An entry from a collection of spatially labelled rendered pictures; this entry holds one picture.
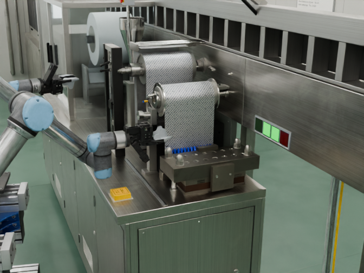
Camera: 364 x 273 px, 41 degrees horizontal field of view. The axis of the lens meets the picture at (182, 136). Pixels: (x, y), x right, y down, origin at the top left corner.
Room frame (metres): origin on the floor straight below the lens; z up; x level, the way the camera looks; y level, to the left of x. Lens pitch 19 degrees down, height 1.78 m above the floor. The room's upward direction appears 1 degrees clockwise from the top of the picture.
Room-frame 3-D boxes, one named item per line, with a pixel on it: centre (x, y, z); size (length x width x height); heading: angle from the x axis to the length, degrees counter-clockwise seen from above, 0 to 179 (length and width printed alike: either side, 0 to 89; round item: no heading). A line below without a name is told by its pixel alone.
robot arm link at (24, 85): (2.37, 0.82, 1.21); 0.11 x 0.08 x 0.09; 127
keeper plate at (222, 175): (1.85, -0.17, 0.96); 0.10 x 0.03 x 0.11; 113
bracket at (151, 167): (2.05, 0.15, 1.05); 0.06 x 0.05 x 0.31; 113
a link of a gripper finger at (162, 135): (1.96, 0.08, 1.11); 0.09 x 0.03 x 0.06; 112
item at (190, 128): (2.03, -0.03, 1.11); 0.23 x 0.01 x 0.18; 113
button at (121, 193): (1.80, 0.25, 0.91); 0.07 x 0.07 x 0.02; 23
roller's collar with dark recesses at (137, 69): (2.26, 0.22, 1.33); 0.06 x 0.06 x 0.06; 23
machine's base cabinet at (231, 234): (2.92, 0.42, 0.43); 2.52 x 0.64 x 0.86; 23
